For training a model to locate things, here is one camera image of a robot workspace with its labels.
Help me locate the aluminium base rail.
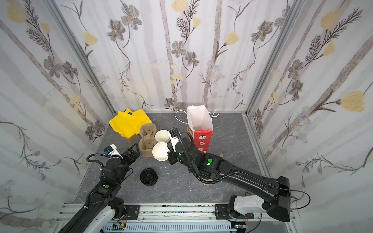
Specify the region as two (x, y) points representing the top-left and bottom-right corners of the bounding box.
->
(53, 202), (298, 233)

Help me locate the yellow napkin stack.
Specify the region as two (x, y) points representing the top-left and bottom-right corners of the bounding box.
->
(109, 109), (152, 138)

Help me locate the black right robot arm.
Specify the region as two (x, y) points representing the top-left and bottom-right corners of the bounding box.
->
(167, 127), (290, 222)

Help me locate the stack of paper cups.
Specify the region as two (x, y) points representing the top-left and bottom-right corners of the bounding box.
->
(155, 130), (171, 143)

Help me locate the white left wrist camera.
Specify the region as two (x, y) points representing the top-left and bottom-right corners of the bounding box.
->
(103, 144), (122, 159)

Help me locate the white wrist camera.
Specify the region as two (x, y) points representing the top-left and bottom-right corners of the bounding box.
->
(103, 144), (122, 159)
(169, 130), (179, 152)

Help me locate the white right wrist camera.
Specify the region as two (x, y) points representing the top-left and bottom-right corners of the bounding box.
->
(169, 130), (179, 152)

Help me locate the brown cardboard napkin box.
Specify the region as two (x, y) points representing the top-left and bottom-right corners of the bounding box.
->
(127, 134), (138, 143)

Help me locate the stack of pulp cup carriers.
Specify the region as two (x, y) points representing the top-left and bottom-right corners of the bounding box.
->
(139, 123), (157, 158)

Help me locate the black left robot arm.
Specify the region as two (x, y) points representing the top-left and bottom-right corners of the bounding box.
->
(59, 143), (140, 233)

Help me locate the stack of black cup lids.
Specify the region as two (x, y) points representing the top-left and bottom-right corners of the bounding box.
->
(140, 168), (158, 186)

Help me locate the red white paper gift bag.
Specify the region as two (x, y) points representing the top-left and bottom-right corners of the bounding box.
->
(174, 105), (220, 153)

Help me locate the green paper coffee cup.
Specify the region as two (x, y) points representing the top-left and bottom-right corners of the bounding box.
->
(152, 142), (170, 162)

